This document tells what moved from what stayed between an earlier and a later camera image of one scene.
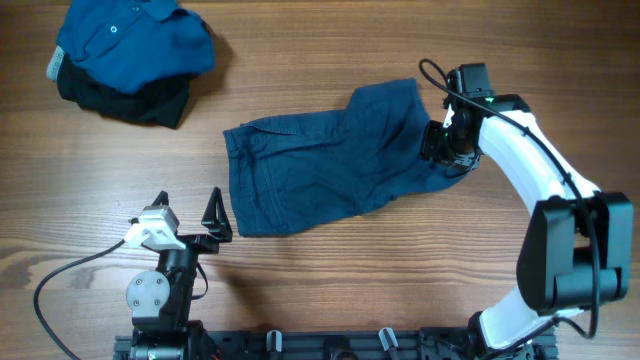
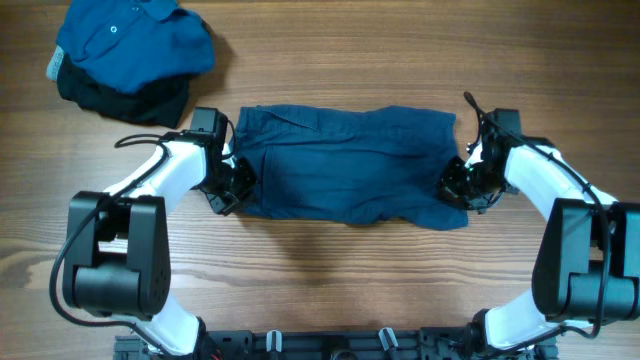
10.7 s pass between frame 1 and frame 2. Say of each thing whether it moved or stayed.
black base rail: stayed
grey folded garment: stayed
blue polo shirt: stayed
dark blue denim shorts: moved
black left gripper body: moved
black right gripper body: moved
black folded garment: stayed
